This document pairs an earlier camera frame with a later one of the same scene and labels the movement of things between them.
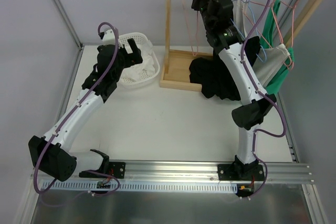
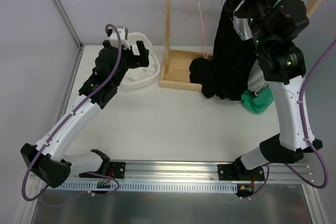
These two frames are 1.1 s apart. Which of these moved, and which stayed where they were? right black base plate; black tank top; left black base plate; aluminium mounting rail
Moved: black tank top
Stayed: right black base plate; left black base plate; aluminium mounting rail
